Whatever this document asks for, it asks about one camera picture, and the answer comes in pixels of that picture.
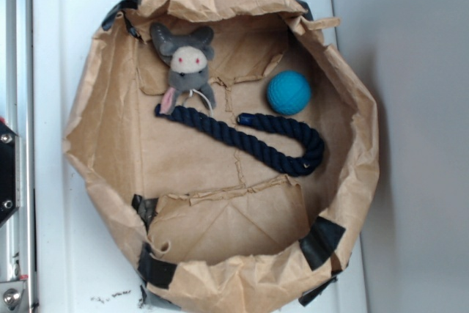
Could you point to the gray plush animal toy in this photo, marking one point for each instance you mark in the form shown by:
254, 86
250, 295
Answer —
187, 56

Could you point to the brown paper bag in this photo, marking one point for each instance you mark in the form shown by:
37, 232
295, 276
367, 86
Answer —
207, 226

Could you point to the blue rubber ball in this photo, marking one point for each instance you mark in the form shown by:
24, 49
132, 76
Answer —
288, 92

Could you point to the black mounting plate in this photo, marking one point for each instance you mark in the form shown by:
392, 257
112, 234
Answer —
7, 173

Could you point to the aluminium frame rail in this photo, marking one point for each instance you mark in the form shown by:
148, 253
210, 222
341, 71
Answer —
19, 291

